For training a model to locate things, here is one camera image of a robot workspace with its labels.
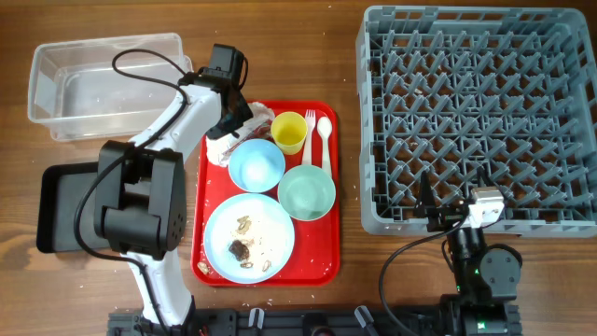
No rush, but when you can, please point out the black tray bin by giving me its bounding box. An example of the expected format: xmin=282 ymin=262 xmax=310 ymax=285
xmin=36 ymin=161 xmax=98 ymax=254

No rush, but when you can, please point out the light blue bowl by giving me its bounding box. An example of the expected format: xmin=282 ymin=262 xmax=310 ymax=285
xmin=228 ymin=139 xmax=285 ymax=193

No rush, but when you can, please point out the grey dishwasher rack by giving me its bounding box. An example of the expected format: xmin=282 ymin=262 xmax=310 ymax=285
xmin=355 ymin=6 xmax=596 ymax=238

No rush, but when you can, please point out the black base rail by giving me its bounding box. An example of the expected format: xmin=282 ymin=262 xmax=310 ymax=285
xmin=106 ymin=305 xmax=521 ymax=336

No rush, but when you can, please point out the clear plastic bin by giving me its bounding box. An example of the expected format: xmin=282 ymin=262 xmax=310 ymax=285
xmin=28 ymin=33 xmax=192 ymax=141

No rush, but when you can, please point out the light blue plate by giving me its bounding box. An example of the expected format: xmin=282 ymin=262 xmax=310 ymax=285
xmin=203 ymin=193 xmax=295 ymax=285

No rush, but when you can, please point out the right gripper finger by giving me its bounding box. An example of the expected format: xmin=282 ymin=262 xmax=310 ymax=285
xmin=414 ymin=171 xmax=437 ymax=217
xmin=476 ymin=166 xmax=494 ymax=188

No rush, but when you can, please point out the mint green bowl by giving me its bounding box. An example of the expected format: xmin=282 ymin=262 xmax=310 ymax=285
xmin=277 ymin=165 xmax=337 ymax=221

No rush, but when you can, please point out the white plastic fork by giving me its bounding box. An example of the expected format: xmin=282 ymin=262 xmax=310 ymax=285
xmin=301 ymin=109 xmax=316 ymax=165

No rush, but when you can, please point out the white plastic spoon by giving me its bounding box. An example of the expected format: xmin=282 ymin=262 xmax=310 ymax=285
xmin=317 ymin=117 xmax=333 ymax=176

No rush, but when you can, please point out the dark food scrap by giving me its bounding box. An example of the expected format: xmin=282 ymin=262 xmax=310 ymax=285
xmin=229 ymin=240 xmax=250 ymax=261

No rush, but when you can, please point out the left black cable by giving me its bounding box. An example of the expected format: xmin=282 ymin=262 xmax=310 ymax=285
xmin=73 ymin=49 xmax=190 ymax=336

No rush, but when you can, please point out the white napkin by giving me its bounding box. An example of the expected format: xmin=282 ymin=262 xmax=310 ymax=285
xmin=206 ymin=102 xmax=275 ymax=167

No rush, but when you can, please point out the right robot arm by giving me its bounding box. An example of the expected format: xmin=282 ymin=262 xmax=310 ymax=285
xmin=415 ymin=170 xmax=522 ymax=335

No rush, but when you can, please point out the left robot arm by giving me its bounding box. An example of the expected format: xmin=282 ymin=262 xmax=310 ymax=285
xmin=92 ymin=67 xmax=253 ymax=335

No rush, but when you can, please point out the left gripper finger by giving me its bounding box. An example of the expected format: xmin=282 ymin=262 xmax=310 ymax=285
xmin=232 ymin=110 xmax=254 ymax=139
xmin=205 ymin=123 xmax=233 ymax=140

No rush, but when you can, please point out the yellow plastic cup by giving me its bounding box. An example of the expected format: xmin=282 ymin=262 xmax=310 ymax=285
xmin=271 ymin=111 xmax=308 ymax=155

